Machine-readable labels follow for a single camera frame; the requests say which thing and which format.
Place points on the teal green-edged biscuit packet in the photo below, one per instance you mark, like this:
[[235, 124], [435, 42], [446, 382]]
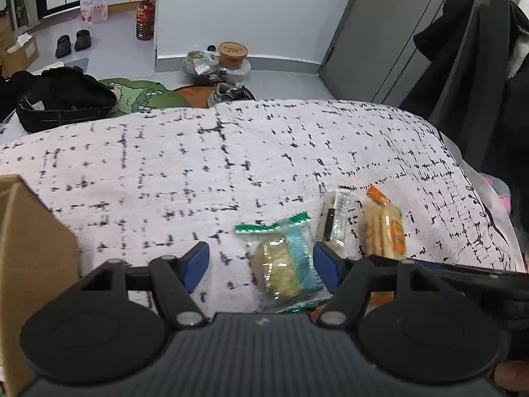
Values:
[[281, 264]]

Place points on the black hanging coat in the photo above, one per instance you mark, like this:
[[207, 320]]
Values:
[[467, 70]]

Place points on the brown cardboard box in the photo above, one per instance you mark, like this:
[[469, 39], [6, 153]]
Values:
[[33, 264]]

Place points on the grey sneakers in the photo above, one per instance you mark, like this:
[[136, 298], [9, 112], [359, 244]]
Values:
[[225, 94]]

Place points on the white blanket with black dashes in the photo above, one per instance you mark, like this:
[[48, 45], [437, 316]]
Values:
[[186, 165]]

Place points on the green cartoon floor mat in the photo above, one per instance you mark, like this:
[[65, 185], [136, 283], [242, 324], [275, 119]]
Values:
[[140, 97]]

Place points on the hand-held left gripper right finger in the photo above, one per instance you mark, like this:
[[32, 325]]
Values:
[[328, 266]]

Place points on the open cardboard carton with paper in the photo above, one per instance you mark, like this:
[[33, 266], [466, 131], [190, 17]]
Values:
[[18, 53]]

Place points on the person's right hand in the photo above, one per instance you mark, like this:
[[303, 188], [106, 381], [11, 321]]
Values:
[[514, 375]]

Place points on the pack of water bottles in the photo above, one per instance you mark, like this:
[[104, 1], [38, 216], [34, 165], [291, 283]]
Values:
[[94, 9]]

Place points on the cooking oil bottle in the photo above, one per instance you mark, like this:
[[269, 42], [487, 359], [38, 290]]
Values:
[[145, 20]]

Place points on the plastic bag of rubbish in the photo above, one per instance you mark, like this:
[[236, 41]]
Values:
[[200, 63]]

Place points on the container with wooden lid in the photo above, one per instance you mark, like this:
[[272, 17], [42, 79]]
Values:
[[233, 60]]

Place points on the black bag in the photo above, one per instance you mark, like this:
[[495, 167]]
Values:
[[62, 99]]

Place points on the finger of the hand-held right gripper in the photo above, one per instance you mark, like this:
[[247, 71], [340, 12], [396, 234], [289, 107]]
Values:
[[463, 266]]

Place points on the orange doormat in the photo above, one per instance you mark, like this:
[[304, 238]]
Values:
[[194, 95]]

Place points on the orange cracker packet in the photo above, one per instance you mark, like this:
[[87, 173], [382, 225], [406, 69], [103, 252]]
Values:
[[384, 231]]

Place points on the clear packet with dark bar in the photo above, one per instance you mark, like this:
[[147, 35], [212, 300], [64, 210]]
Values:
[[337, 219]]

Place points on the white leaf print bedsheet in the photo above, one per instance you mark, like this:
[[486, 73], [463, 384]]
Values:
[[487, 215]]

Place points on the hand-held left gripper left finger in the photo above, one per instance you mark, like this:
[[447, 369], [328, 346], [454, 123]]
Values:
[[195, 266]]

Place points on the black slipper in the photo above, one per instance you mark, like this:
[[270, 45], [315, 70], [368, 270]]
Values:
[[83, 39], [64, 45]]

